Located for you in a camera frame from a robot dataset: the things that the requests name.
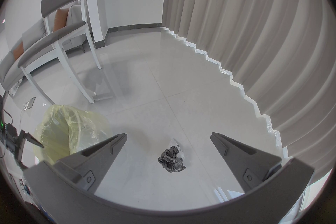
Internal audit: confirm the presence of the clear whitish wrapper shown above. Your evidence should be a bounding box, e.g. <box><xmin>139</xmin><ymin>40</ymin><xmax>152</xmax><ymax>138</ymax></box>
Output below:
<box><xmin>167</xmin><ymin>138</ymin><xmax>187</xmax><ymax>163</ymax></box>

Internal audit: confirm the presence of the orange cushion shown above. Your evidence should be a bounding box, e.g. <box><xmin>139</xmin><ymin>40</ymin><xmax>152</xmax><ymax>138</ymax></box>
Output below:
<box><xmin>54</xmin><ymin>8</ymin><xmax>70</xmax><ymax>32</ymax></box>
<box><xmin>13</xmin><ymin>40</ymin><xmax>25</xmax><ymax>60</ymax></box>

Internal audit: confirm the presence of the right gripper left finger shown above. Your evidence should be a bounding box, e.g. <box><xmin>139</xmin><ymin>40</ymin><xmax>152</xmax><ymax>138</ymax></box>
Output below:
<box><xmin>54</xmin><ymin>133</ymin><xmax>128</xmax><ymax>194</ymax></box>

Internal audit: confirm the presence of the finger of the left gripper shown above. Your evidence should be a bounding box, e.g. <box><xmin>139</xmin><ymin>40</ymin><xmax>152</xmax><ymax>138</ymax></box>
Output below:
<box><xmin>20</xmin><ymin>130</ymin><xmax>45</xmax><ymax>149</ymax></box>

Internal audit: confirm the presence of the grey and white chair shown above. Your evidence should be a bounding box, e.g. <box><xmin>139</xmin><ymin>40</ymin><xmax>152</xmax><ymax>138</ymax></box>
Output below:
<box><xmin>18</xmin><ymin>0</ymin><xmax>114</xmax><ymax>104</ymax></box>

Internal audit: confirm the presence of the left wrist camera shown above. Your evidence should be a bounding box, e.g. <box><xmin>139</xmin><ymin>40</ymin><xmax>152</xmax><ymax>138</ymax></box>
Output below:
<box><xmin>5</xmin><ymin>123</ymin><xmax>18</xmax><ymax>139</ymax></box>

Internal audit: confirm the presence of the beige curtain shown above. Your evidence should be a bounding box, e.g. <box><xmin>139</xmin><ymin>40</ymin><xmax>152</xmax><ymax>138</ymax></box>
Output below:
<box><xmin>161</xmin><ymin>0</ymin><xmax>336</xmax><ymax>181</ymax></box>

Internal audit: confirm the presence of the yellow plastic bag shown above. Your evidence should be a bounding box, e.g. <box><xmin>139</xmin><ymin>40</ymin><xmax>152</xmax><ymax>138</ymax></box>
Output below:
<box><xmin>33</xmin><ymin>104</ymin><xmax>112</xmax><ymax>166</ymax></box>

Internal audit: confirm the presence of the pale grey cushion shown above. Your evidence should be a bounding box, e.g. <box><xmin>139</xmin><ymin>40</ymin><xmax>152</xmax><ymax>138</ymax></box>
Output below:
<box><xmin>22</xmin><ymin>18</ymin><xmax>48</xmax><ymax>46</ymax></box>

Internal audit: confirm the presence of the black plastic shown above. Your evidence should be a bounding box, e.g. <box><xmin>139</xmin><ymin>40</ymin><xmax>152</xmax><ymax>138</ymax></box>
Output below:
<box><xmin>158</xmin><ymin>146</ymin><xmax>186</xmax><ymax>173</ymax></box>

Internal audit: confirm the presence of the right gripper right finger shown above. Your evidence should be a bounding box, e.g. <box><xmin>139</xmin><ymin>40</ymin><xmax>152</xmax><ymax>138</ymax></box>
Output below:
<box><xmin>210</xmin><ymin>132</ymin><xmax>282</xmax><ymax>194</ymax></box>

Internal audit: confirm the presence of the pale grey sofa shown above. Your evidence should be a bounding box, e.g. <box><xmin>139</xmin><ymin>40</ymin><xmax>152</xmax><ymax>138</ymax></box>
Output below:
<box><xmin>0</xmin><ymin>5</ymin><xmax>88</xmax><ymax>95</ymax></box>

